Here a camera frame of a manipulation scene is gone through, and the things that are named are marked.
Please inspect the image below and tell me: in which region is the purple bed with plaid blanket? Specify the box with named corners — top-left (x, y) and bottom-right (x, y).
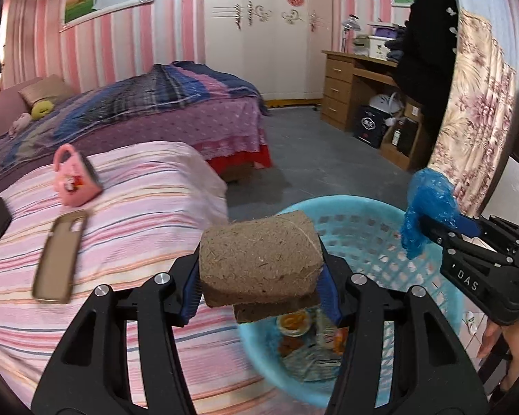
top-left (0, 61), bottom-right (272, 192)

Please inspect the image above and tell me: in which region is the pink striped bedspread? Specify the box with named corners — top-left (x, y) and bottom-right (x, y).
top-left (0, 141), bottom-right (291, 414)

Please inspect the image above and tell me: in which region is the light blue plastic basket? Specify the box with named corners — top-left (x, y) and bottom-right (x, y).
top-left (238, 195), bottom-right (464, 408)

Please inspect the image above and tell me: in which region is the orange plastic wrapper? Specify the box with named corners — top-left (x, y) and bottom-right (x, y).
top-left (333, 327), bottom-right (349, 356)

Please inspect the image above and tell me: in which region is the wooden desk with drawers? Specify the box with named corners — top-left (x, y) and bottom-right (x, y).
top-left (320, 49), bottom-right (401, 133)

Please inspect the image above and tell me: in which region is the black box under desk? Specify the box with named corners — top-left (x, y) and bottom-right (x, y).
top-left (352, 105), bottom-right (391, 149)

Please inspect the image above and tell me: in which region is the white helmet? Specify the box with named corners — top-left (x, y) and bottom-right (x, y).
top-left (368, 92), bottom-right (403, 115)

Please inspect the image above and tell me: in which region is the pink plush toy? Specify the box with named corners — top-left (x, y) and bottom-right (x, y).
top-left (8, 112), bottom-right (33, 137)

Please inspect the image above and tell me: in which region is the desk lamp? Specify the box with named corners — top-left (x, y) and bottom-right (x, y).
top-left (340, 14), bottom-right (361, 54)

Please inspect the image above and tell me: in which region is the white printer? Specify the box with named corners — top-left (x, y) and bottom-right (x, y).
top-left (352, 21), bottom-right (401, 61)

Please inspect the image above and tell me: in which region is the white wardrobe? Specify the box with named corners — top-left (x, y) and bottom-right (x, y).
top-left (204, 0), bottom-right (333, 101)

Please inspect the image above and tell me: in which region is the cream plastic lid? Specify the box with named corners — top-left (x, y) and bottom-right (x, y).
top-left (276, 309), bottom-right (312, 337)

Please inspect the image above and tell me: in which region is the grey snack wrapper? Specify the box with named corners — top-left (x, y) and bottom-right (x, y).
top-left (281, 307), bottom-right (342, 382)

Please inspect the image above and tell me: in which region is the yellow plush toy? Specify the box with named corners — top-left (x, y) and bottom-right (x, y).
top-left (30, 99), bottom-right (54, 121)

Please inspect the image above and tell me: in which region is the pink cartoon mug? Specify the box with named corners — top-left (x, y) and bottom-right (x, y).
top-left (53, 144), bottom-right (104, 207)

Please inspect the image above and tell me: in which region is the orange tangerine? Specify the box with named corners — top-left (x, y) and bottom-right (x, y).
top-left (277, 336), bottom-right (304, 358)

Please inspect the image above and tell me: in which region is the person's right hand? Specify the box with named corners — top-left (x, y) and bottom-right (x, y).
top-left (476, 316), bottom-right (519, 392)

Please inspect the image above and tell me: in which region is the blue plastic bag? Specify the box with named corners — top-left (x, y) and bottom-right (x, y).
top-left (400, 168), bottom-right (481, 259)

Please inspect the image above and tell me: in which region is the brown phone case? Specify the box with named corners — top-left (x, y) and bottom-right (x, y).
top-left (31, 210), bottom-right (89, 304)

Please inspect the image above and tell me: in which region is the brown pillow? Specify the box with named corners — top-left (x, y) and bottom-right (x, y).
top-left (18, 74), bottom-right (76, 107)

